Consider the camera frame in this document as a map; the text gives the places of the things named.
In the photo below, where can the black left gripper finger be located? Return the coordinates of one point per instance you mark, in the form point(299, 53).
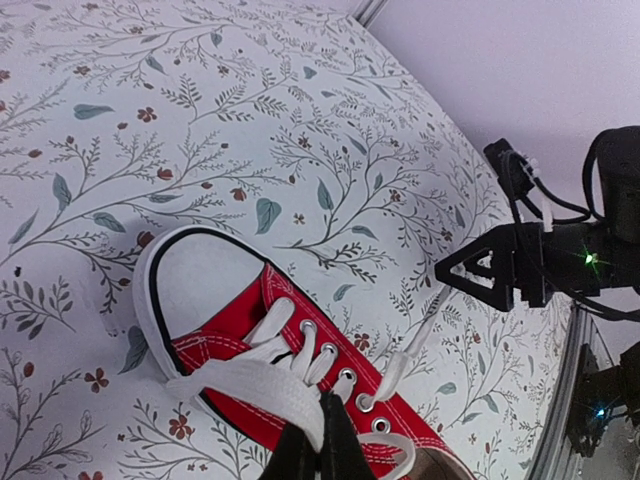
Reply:
point(341, 456)

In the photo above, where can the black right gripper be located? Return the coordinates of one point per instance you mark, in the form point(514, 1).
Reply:
point(579, 259)

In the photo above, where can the red canvas sneaker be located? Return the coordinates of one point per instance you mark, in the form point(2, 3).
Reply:
point(280, 360)

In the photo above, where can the floral patterned table mat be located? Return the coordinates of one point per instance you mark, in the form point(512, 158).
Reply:
point(168, 170)

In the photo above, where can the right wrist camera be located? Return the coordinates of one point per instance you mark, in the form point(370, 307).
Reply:
point(516, 175)

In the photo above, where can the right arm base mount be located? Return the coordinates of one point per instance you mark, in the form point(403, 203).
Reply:
point(599, 398)

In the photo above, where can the front aluminium rail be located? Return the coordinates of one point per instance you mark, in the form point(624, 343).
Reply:
point(617, 456)

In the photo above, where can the right aluminium frame post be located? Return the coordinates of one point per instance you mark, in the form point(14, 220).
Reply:
point(366, 11)

